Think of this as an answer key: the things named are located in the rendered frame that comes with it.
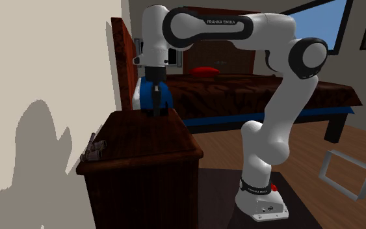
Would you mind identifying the dark wooden nightstand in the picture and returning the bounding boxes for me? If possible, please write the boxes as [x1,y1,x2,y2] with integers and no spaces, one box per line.
[75,107,204,229]

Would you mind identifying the wooden bed with brown cover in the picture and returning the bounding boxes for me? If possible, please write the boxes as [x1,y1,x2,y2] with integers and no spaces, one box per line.
[111,6,363,144]

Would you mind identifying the grey binoculars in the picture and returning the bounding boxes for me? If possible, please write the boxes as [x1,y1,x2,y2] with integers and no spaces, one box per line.
[79,132,108,163]

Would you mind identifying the dark robot stand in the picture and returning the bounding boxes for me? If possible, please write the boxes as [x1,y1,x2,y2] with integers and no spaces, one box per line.
[198,168,324,229]

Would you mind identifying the black framed window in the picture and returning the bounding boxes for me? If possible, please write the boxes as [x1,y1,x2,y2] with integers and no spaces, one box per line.
[280,0,354,57]

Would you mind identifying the grey rectangular frame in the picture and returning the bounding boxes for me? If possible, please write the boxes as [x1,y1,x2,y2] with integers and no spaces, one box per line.
[317,148,366,202]

